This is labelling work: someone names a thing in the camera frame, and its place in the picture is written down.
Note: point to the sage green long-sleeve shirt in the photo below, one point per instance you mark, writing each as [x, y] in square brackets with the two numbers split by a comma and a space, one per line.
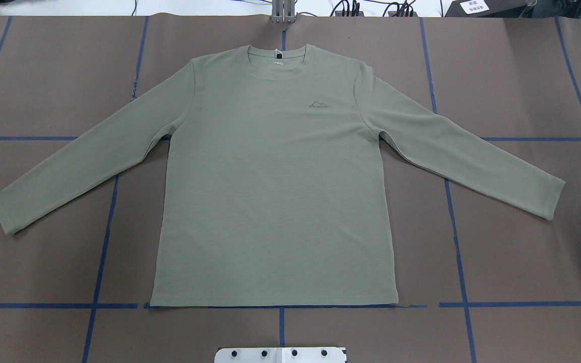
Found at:
[274, 188]

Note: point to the dark box with label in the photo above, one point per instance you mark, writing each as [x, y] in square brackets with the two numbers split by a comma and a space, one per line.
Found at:
[489, 9]

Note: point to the aluminium extrusion post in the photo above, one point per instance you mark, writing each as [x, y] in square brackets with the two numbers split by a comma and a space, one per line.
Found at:
[283, 11]

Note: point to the white metal bracket plate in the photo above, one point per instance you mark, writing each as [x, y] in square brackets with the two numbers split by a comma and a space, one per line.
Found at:
[281, 354]

